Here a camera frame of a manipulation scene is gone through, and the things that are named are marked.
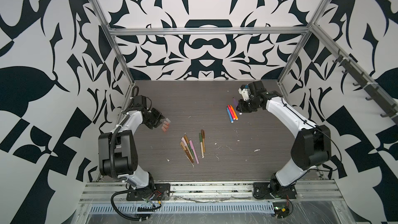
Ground orange highlighter pen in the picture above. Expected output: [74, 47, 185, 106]
[230, 105, 238, 120]

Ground green cap beige pen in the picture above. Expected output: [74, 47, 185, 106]
[199, 132, 205, 158]

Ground blue highlighter pen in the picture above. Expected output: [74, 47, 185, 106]
[226, 106, 234, 123]

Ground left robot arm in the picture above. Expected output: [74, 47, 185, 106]
[98, 95, 164, 191]

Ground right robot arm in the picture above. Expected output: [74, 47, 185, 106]
[236, 81, 332, 200]

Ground pale pink cap tan pen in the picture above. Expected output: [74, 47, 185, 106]
[181, 138, 193, 163]

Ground tan cap brown pen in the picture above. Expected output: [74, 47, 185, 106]
[180, 142, 193, 164]

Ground gold cap green pen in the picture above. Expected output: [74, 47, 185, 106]
[183, 134, 194, 160]

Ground small circuit board right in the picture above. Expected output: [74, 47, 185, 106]
[274, 200, 294, 219]

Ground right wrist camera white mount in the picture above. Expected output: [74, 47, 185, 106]
[238, 85, 251, 101]

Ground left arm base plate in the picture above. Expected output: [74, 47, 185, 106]
[126, 184, 171, 201]

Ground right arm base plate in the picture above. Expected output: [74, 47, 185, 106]
[253, 181, 297, 200]

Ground wall hook rail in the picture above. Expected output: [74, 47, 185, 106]
[332, 49, 398, 125]

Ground white slotted cable duct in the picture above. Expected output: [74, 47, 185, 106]
[89, 202, 275, 215]

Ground aluminium front rail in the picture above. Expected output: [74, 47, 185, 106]
[79, 179, 344, 204]

